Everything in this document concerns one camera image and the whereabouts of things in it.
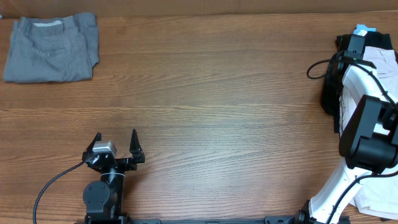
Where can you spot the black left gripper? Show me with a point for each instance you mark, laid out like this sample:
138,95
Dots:
130,164

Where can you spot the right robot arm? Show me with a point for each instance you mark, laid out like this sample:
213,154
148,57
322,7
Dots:
365,115

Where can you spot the folded grey shorts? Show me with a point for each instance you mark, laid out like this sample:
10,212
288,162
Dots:
61,49

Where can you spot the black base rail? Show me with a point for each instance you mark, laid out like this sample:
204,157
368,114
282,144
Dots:
266,220

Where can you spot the black garment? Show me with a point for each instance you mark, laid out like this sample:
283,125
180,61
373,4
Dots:
337,65

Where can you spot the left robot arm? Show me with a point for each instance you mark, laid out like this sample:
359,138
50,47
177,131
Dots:
104,198

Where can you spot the beige shorts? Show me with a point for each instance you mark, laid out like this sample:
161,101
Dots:
377,197

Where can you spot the light blue tag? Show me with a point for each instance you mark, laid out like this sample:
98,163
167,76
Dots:
362,30

